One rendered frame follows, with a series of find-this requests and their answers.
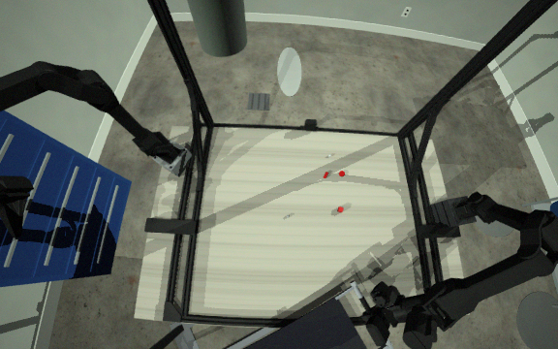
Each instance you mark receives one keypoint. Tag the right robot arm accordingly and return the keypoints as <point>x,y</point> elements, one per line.
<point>83,85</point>

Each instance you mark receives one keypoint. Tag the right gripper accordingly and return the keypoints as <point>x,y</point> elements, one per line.
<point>14,193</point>

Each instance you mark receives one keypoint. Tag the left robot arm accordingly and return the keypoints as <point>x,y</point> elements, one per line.
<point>457,297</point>

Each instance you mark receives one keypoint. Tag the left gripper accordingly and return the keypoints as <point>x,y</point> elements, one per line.
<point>378,326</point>

